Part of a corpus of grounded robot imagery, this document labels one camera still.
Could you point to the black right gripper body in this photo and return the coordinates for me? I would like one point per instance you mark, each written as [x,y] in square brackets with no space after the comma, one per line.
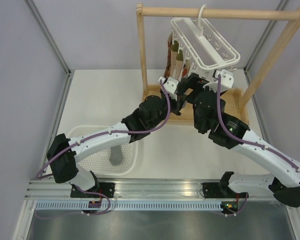
[200,82]

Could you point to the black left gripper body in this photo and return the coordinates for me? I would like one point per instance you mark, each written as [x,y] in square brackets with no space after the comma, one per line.
[176,105]

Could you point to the grey sock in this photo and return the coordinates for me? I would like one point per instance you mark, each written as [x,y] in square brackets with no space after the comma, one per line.
[116,155]

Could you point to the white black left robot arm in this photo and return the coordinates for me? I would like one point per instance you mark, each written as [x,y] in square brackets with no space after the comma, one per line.
[65,153]

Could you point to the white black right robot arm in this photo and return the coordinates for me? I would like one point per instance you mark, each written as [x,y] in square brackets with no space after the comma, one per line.
[283,178]

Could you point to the white plastic clip hanger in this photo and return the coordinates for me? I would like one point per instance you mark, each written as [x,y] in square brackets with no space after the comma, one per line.
[203,48]

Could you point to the argyle patterned sock right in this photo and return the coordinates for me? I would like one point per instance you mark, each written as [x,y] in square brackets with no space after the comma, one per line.
[186,71]

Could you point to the argyle patterned sock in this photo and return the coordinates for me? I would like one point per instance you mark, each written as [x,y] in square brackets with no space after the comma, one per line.
[169,53]
[186,71]

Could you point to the beige sock olive toe right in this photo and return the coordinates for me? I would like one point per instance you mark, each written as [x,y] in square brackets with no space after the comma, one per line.
[179,62]

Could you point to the wooden hanging rack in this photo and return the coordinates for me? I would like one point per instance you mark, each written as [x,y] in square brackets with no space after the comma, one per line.
[235,98]

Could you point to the argyle patterned sock leftmost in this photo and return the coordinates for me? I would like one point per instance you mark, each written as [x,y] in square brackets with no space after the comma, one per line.
[169,53]

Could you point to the white perforated plastic basket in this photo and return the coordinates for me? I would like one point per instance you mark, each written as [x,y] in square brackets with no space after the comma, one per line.
[99,162]

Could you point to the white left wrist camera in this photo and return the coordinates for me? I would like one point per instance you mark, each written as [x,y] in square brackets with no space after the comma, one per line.
[170,85]

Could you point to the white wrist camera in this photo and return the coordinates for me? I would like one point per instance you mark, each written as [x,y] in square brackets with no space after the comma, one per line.
[223,81]
[170,85]

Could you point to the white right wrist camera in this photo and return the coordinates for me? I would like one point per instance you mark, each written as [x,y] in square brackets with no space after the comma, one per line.
[223,81]

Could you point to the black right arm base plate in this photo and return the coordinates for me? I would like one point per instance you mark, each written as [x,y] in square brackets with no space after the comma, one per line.
[211,190]

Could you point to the white slotted cable duct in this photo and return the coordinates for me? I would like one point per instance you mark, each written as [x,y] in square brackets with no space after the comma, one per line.
[129,205]

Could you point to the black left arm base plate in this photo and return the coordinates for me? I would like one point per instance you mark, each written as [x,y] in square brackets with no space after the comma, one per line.
[105,188]

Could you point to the aluminium mounting rail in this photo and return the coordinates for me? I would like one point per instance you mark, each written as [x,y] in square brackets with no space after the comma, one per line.
[127,189]

